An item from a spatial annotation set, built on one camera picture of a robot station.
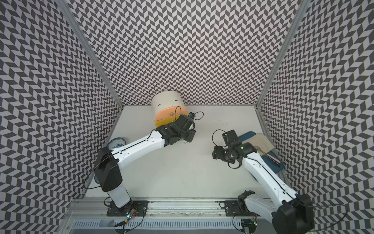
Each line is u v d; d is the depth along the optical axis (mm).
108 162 482
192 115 721
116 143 941
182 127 615
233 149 563
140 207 724
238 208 737
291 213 373
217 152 689
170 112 869
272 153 922
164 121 832
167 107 812
